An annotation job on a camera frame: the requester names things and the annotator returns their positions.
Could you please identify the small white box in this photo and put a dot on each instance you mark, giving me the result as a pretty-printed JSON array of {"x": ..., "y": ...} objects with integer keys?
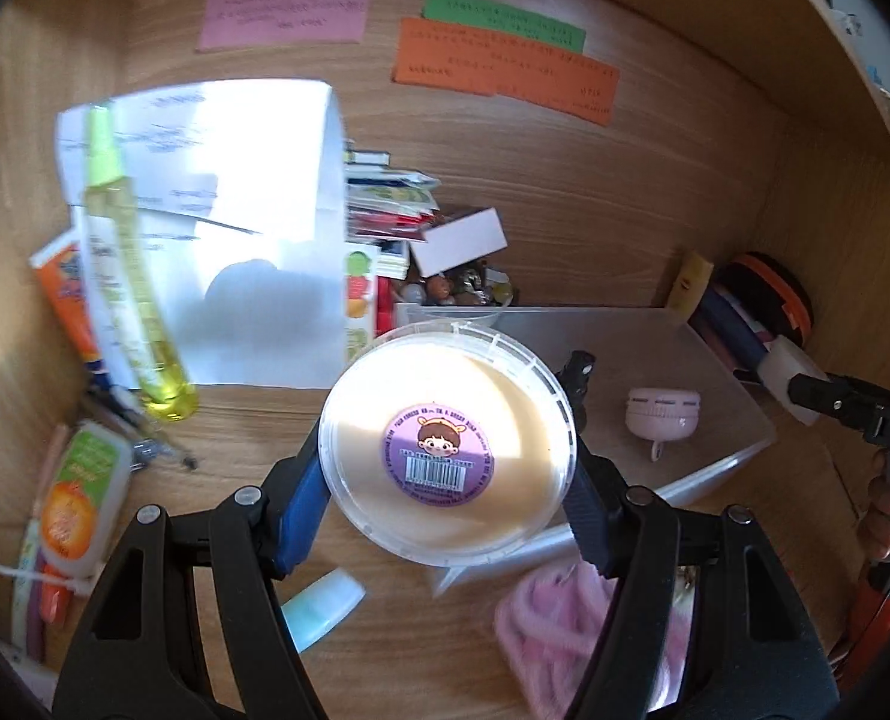
[{"x": 460, "y": 240}]

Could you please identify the stack of booklets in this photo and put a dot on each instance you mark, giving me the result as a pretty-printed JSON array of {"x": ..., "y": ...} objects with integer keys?
[{"x": 385, "y": 195}]

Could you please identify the yellow bottle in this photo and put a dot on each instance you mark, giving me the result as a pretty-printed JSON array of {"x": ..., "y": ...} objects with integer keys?
[{"x": 691, "y": 285}]

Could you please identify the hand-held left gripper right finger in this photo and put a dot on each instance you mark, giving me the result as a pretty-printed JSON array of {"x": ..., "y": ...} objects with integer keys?
[{"x": 589, "y": 529}]

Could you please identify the small pink round fan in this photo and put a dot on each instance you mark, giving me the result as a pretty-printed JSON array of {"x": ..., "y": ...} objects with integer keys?
[{"x": 662, "y": 412}]

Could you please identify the bowl of polished stones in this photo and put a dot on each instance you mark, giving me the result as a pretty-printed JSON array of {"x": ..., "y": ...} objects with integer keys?
[{"x": 452, "y": 289}]

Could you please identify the pink fuzzy cloth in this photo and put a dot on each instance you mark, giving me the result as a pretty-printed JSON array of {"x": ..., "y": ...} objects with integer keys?
[{"x": 550, "y": 630}]

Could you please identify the teal tube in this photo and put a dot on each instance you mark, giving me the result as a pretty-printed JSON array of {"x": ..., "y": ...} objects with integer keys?
[{"x": 325, "y": 604}]

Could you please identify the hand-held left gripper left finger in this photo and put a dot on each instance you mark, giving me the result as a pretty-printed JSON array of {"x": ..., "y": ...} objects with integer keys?
[{"x": 302, "y": 517}]

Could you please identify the person's right hand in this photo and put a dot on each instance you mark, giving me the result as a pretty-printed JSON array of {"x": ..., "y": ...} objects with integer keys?
[{"x": 881, "y": 521}]

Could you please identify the clear plastic storage box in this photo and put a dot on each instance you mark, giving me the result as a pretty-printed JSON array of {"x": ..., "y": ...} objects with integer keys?
[{"x": 640, "y": 360}]

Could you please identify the black pen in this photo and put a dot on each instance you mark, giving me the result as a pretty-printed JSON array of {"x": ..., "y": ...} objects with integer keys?
[{"x": 161, "y": 444}]

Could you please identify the pink paper note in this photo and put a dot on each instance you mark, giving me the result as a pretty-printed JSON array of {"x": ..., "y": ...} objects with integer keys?
[{"x": 287, "y": 0}]

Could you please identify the black case with orange zip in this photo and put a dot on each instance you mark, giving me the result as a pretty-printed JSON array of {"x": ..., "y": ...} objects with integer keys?
[{"x": 775, "y": 292}]

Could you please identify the round clear plastic tub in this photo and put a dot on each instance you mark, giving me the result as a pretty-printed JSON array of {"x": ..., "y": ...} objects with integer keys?
[{"x": 445, "y": 390}]

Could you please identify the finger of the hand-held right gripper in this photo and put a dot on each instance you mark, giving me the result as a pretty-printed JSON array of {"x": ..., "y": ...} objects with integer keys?
[{"x": 820, "y": 394}]

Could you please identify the pink wallet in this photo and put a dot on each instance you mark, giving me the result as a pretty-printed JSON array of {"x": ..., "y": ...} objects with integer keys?
[{"x": 707, "y": 335}]

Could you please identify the yellow-green clear bottle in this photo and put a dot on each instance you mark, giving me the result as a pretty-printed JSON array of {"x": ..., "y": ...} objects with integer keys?
[{"x": 134, "y": 277}]

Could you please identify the wooden desktop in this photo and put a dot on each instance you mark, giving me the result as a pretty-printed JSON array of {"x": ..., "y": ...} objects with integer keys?
[{"x": 265, "y": 427}]

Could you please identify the white paper sheets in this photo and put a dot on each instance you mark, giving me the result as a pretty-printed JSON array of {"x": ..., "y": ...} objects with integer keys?
[{"x": 265, "y": 165}]

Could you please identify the blue pencil case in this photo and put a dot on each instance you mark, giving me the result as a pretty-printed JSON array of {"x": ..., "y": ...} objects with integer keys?
[{"x": 730, "y": 330}]

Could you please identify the orange tube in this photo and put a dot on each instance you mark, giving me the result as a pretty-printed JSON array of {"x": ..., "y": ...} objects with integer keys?
[{"x": 63, "y": 285}]

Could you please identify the fruit print packet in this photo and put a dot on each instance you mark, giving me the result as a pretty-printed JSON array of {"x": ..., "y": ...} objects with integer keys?
[{"x": 360, "y": 300}]

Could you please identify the orange paper note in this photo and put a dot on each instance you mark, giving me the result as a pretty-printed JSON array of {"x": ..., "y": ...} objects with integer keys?
[{"x": 505, "y": 71}]

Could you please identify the green paper note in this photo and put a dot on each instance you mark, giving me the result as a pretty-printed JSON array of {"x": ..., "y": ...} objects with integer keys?
[{"x": 505, "y": 19}]

